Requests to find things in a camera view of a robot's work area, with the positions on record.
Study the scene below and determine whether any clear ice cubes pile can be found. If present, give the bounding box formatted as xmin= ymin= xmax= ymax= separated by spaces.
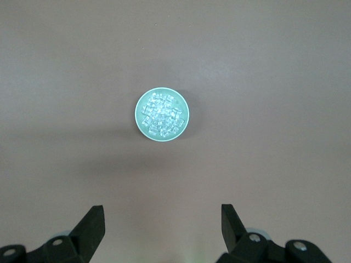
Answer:
xmin=141 ymin=93 xmax=184 ymax=137

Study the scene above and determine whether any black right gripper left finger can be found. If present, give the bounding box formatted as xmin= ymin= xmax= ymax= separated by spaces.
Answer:
xmin=0 ymin=204 xmax=106 ymax=263

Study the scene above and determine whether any pale green round bowl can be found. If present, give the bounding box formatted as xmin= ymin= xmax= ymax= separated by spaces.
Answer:
xmin=134 ymin=87 xmax=190 ymax=142

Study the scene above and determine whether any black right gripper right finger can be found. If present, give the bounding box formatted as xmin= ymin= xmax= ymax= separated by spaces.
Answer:
xmin=216 ymin=203 xmax=333 ymax=263

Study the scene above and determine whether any brown table cover sheet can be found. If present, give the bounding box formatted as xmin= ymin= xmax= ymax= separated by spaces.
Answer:
xmin=0 ymin=0 xmax=351 ymax=263

